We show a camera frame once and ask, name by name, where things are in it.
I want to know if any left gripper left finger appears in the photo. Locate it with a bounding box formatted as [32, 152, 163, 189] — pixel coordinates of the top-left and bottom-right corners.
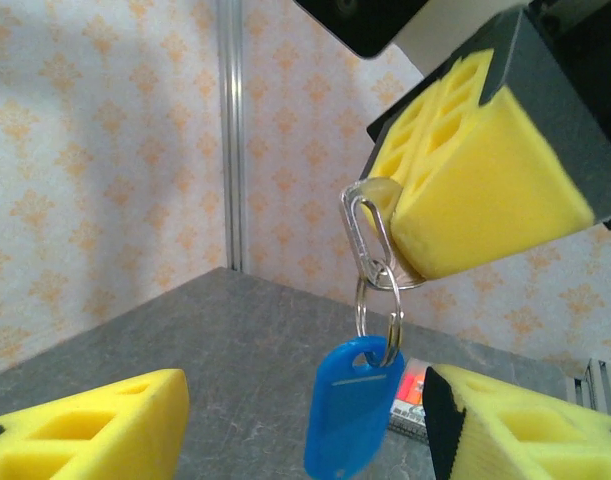
[0, 368, 190, 480]

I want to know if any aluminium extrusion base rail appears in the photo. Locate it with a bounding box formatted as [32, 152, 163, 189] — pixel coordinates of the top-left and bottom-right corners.
[567, 357, 611, 419]

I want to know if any crayon box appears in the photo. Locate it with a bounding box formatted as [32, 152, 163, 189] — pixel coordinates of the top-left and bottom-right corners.
[388, 357, 439, 441]

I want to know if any silver keyring clip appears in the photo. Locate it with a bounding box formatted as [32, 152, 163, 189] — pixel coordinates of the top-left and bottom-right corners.
[338, 179, 397, 282]

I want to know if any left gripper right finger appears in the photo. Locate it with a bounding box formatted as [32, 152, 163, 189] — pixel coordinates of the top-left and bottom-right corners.
[422, 363, 611, 480]

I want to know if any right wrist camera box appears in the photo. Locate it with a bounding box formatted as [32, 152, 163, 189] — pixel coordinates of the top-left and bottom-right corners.
[292, 0, 529, 84]

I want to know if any blue plastic key tag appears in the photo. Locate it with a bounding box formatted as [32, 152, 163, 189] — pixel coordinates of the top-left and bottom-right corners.
[303, 335, 407, 480]

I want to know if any aluminium frame post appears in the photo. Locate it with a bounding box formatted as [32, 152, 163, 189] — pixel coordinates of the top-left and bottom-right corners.
[217, 0, 247, 274]

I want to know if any silver split ring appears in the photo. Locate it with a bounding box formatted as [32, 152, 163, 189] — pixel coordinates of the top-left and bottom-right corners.
[353, 263, 405, 365]

